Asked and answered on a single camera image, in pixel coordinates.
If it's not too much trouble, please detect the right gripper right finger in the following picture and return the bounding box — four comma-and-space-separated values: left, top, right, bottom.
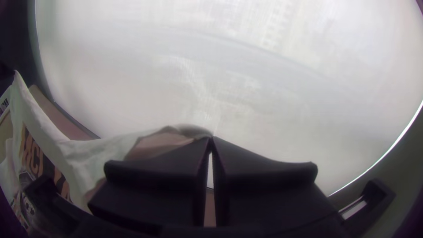
211, 136, 338, 232

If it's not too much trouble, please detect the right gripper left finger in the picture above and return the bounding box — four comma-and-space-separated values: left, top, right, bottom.
87, 137, 212, 235

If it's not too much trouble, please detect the white t-shirt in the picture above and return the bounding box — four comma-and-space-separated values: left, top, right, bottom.
0, 70, 214, 232

